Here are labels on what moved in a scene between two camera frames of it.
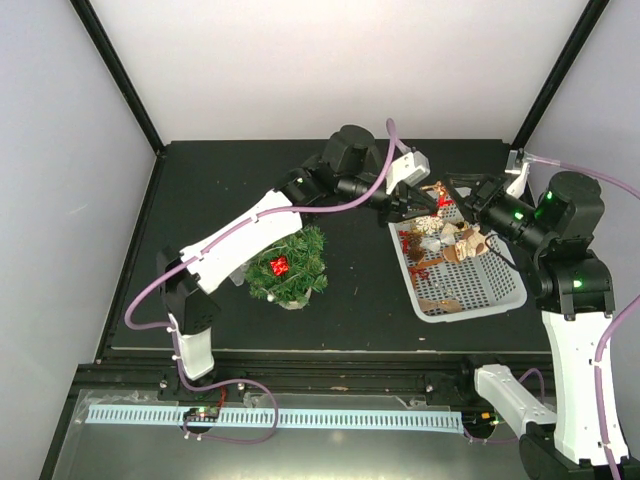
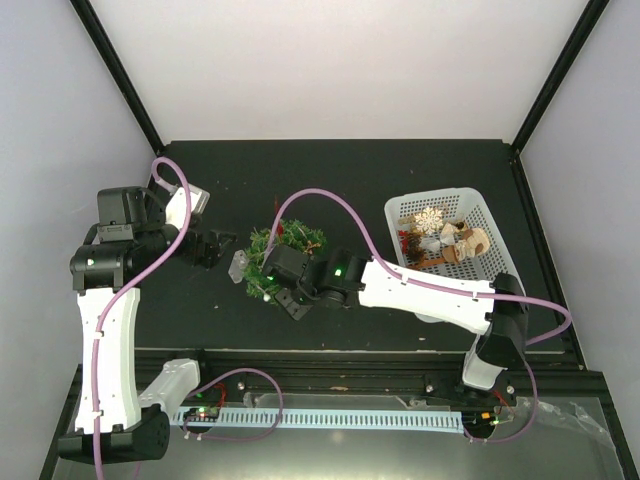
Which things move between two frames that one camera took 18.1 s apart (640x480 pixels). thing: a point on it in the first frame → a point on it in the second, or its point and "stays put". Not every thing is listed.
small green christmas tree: x=289 y=269 stays put
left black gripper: x=400 y=203 → x=210 y=254
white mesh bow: x=448 y=235 stays put
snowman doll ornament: x=468 y=245 stays put
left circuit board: x=203 y=414 stays put
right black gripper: x=485 y=189 → x=294 y=309
